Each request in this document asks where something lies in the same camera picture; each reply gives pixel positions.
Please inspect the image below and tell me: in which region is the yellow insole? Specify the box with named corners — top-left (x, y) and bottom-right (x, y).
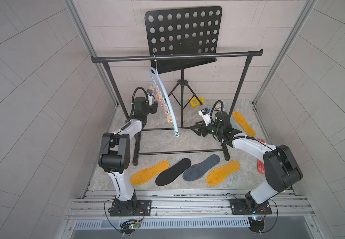
top-left (130, 160), bottom-right (169, 186)

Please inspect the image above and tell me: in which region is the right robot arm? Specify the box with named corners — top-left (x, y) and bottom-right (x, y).
top-left (191, 100), bottom-right (303, 213)

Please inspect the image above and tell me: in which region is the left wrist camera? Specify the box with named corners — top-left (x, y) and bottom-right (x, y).
top-left (146, 89), bottom-right (155, 107)

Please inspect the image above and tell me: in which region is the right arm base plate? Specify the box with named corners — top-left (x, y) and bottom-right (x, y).
top-left (228, 198), bottom-right (272, 215)

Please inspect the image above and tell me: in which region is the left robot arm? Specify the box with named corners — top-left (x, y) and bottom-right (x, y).
top-left (98, 87), bottom-right (158, 216)

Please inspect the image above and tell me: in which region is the black music stand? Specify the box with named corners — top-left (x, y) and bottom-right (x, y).
top-left (145, 6), bottom-right (223, 127)

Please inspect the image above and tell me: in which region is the white black insole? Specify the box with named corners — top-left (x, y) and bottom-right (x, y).
top-left (155, 158), bottom-right (191, 186)

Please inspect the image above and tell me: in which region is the light blue clip hanger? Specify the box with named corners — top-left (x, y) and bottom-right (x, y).
top-left (149, 55), bottom-right (178, 130)

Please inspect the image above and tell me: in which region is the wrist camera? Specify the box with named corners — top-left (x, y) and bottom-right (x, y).
top-left (198, 108), bottom-right (212, 126)
top-left (146, 89), bottom-right (155, 107)

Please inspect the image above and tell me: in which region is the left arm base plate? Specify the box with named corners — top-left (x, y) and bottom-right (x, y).
top-left (108, 200), bottom-right (152, 217)

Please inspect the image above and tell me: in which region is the grey orange-edged insole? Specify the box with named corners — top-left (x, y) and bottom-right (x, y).
top-left (257, 138), bottom-right (266, 174)

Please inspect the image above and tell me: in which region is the left circuit board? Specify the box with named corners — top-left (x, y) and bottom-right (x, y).
top-left (120, 220), bottom-right (142, 235)

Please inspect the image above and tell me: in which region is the white dotted insole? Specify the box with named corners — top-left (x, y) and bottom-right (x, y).
top-left (230, 116), bottom-right (239, 129)

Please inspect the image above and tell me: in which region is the beige yellow-edged insole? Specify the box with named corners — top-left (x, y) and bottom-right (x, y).
top-left (233, 112), bottom-right (256, 137)

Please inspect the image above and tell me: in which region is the right circuit board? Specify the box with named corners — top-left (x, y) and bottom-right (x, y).
top-left (248, 217), bottom-right (265, 234)

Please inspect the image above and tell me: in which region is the grey yellow-edged insole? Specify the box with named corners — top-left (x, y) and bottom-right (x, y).
top-left (206, 160), bottom-right (241, 186)

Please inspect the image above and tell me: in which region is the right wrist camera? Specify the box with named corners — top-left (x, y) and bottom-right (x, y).
top-left (198, 108), bottom-right (212, 126)

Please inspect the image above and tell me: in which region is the grey dark-edged insole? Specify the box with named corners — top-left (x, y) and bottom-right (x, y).
top-left (182, 154), bottom-right (220, 182)

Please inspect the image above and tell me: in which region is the circuit board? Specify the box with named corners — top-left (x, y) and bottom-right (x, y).
top-left (120, 220), bottom-right (142, 235)
top-left (248, 217), bottom-right (265, 234)

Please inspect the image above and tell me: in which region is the black clothes rack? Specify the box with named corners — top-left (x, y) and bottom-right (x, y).
top-left (91, 49), bottom-right (264, 166)

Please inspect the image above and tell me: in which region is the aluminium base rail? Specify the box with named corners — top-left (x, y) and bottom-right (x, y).
top-left (63, 189), bottom-right (319, 232)

